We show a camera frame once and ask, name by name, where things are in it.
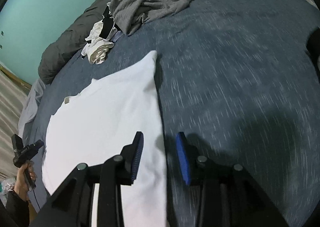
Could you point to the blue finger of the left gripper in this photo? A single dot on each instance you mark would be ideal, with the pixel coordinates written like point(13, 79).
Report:
point(37, 145)

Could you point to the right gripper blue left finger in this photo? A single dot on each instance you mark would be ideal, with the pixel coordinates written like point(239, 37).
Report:
point(71, 204)

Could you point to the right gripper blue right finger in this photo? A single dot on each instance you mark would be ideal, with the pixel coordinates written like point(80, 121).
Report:
point(229, 195)

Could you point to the white long sleeve shirt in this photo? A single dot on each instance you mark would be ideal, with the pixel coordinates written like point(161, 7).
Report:
point(98, 122)

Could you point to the folded grey clothes stack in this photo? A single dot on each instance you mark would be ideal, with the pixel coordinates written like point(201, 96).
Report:
point(312, 47)

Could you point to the person's left hand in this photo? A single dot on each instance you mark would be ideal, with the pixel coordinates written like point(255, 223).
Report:
point(21, 187)

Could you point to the light grey blanket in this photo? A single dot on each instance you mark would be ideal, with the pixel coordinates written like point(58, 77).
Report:
point(30, 108)

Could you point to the striped beige curtain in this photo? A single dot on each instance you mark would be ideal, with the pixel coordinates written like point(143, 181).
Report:
point(13, 95)

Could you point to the dark grey rolled duvet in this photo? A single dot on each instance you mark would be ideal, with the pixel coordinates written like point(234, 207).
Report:
point(57, 54)

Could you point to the white black trimmed garment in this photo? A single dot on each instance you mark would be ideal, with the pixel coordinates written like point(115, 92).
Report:
point(101, 39)

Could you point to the navy blue bed sheet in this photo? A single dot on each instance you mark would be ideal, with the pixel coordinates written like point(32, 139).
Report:
point(235, 77)

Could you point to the grey crumpled garment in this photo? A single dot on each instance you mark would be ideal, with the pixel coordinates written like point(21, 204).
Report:
point(130, 15)

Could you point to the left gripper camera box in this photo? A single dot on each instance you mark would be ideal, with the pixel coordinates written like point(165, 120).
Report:
point(17, 144)

